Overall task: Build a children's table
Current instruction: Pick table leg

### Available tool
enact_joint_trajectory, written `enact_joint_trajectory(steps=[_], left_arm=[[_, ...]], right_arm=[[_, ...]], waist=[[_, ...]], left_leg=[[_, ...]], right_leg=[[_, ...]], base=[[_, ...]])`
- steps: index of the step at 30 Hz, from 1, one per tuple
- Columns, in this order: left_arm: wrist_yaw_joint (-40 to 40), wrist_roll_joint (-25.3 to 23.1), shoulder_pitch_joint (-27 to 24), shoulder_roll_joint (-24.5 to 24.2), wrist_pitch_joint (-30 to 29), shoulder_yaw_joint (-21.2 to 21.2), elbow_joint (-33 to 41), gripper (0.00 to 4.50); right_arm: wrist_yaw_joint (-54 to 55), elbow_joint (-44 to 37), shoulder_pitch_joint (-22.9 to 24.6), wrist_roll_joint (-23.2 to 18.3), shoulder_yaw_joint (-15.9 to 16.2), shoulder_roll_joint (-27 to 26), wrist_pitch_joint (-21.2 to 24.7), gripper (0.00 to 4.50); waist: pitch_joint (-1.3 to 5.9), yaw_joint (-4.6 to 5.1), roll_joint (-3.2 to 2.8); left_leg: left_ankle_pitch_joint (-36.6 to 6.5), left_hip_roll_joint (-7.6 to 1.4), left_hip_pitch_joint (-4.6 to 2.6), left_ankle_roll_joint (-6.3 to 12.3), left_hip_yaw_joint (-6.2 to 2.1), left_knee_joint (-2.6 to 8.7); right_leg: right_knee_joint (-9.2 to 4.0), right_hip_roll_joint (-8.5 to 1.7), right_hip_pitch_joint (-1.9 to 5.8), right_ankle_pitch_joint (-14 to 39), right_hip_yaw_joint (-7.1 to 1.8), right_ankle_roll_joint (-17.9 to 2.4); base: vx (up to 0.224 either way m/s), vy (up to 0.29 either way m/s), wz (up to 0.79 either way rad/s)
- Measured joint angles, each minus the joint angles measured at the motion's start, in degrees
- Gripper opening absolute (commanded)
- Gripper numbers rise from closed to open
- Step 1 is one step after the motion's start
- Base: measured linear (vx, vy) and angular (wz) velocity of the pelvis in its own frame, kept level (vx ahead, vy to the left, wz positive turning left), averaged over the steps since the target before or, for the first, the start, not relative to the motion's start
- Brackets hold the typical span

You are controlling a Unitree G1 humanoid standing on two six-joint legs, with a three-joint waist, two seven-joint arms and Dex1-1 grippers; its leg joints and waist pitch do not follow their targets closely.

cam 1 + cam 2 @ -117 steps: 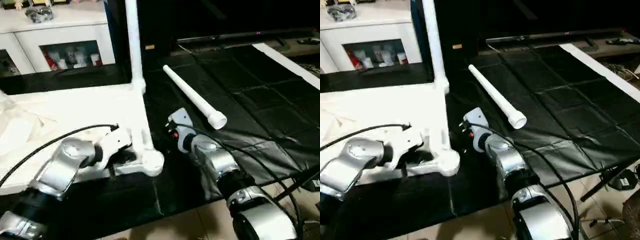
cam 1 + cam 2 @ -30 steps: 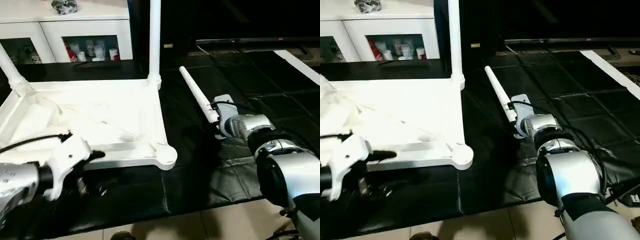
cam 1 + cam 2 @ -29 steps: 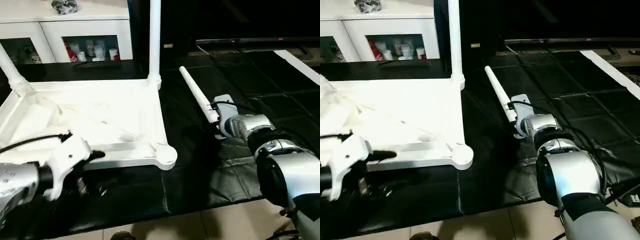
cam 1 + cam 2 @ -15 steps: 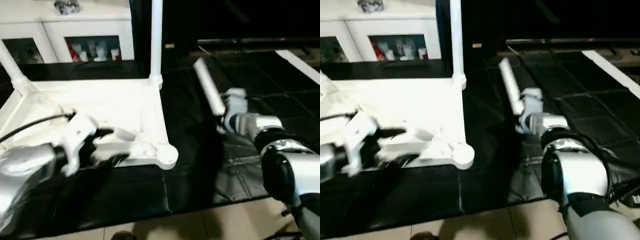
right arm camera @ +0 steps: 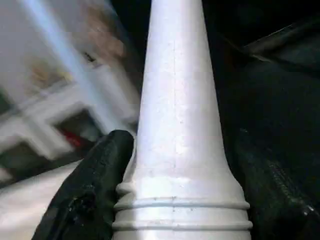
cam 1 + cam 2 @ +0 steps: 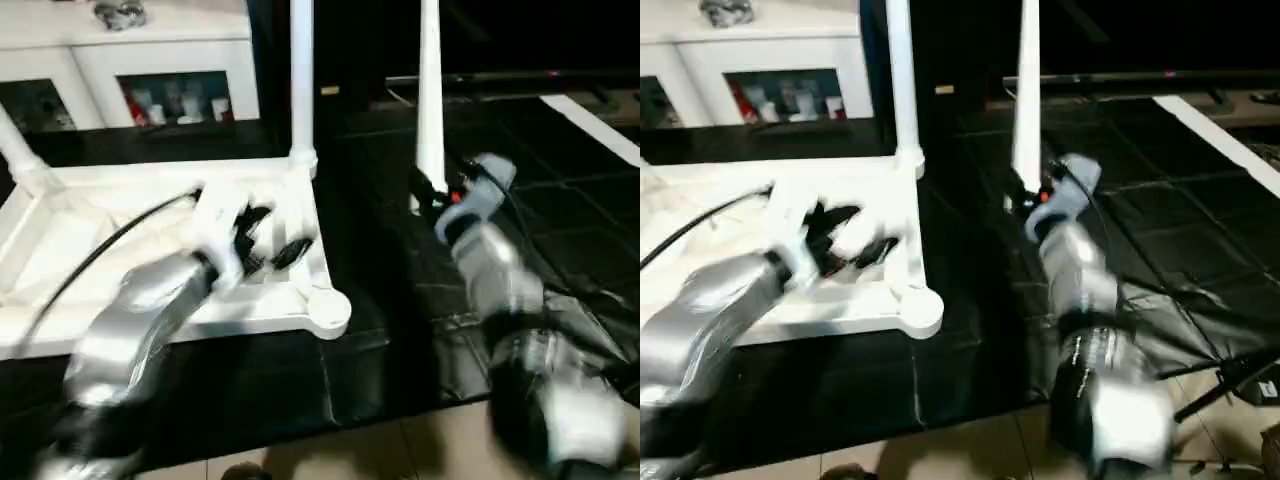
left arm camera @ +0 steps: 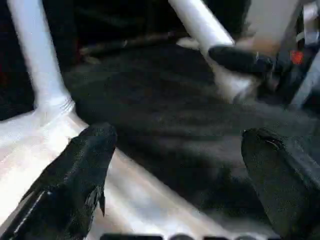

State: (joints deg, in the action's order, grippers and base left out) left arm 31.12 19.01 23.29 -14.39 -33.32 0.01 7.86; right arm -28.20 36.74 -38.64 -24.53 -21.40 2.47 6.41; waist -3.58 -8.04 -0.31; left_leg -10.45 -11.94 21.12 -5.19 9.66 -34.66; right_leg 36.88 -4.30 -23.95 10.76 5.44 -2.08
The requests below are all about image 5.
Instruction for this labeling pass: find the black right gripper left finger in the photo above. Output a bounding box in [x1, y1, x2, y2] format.
[32, 130, 136, 240]

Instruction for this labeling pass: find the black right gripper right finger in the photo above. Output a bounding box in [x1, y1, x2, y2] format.
[231, 139, 320, 240]

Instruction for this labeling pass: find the white plastic table top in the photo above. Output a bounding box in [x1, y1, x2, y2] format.
[0, 159, 88, 240]

